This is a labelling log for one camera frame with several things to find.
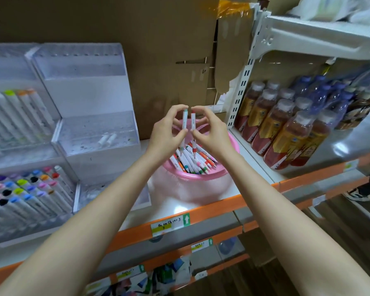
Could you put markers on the person's left hand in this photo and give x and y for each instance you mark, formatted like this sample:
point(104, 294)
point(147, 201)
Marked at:
point(162, 135)

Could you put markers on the person's right hand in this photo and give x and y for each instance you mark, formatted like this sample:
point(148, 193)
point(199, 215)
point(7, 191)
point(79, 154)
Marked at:
point(217, 137)

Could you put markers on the person's right thumb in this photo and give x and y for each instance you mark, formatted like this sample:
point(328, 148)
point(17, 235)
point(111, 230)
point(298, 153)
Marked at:
point(200, 135)

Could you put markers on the person's left thumb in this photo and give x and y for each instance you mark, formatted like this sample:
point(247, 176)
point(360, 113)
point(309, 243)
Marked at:
point(178, 135)

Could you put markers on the white pen with orange grip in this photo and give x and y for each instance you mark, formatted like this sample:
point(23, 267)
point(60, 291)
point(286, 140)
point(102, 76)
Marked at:
point(193, 121)

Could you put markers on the white pen with teal cap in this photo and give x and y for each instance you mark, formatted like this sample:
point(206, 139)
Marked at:
point(185, 120)

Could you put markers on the person's left forearm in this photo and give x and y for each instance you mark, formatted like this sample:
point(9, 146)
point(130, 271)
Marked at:
point(89, 225)

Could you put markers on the person's right forearm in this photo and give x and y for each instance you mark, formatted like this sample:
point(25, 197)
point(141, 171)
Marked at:
point(283, 225)

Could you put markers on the bunch of white pens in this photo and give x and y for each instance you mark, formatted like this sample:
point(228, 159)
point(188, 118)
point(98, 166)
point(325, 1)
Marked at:
point(192, 164)

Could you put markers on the pink plastic basket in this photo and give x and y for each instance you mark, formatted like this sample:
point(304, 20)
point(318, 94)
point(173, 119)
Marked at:
point(188, 188)

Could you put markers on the white marker piece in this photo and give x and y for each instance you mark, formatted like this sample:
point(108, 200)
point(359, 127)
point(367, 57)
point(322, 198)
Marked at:
point(111, 138)
point(103, 139)

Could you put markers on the group of red tea bottles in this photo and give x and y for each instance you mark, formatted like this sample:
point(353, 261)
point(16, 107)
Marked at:
point(277, 132)

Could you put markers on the white perforated shelf upright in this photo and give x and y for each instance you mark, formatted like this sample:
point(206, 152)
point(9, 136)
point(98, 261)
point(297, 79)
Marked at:
point(245, 70)

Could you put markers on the yellow green shelf label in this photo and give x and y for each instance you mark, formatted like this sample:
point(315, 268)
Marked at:
point(351, 165)
point(130, 272)
point(170, 225)
point(202, 245)

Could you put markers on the empty clear acrylic stand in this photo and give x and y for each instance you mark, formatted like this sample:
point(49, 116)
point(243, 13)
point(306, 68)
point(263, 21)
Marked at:
point(95, 98)

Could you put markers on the brown cardboard back panel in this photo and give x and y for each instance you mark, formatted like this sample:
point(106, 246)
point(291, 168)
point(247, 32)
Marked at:
point(160, 46)

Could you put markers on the blue plastic item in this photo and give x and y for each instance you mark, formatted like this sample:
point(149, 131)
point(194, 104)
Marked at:
point(228, 245)

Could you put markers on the brown cardboard box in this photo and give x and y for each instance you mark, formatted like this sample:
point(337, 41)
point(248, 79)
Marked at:
point(259, 248)

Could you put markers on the group of blue bottles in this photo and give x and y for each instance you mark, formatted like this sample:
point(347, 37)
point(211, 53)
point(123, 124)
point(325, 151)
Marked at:
point(323, 92)

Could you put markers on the orange adhesive tape strip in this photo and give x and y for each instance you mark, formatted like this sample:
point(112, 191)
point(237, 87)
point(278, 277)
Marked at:
point(232, 7)

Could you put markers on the pile of colourful packets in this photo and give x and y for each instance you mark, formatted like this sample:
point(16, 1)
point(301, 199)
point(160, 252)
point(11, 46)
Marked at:
point(148, 279)

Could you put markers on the clear acrylic marker stand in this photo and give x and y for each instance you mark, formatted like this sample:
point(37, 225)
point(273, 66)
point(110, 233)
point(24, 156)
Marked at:
point(24, 157)

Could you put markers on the group of dark drink bottles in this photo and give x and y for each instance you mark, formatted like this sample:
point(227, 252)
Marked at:
point(357, 110)

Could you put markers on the rows of coloured-cap marker pens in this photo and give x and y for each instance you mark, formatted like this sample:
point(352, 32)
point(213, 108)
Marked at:
point(27, 197)

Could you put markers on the row of grey marker pens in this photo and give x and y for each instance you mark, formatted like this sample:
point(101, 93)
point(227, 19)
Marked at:
point(15, 120)

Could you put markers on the black and white shoe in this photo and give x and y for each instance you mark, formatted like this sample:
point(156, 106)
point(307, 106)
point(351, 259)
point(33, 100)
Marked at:
point(359, 195)

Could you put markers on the white plastic bags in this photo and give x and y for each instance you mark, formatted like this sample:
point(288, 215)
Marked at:
point(339, 9)

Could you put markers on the orange shelf edge rail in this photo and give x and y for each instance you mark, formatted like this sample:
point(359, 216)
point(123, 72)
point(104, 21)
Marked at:
point(209, 212)

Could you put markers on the orange lower shelf rail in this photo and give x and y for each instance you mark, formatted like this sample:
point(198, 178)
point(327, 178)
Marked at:
point(222, 265)

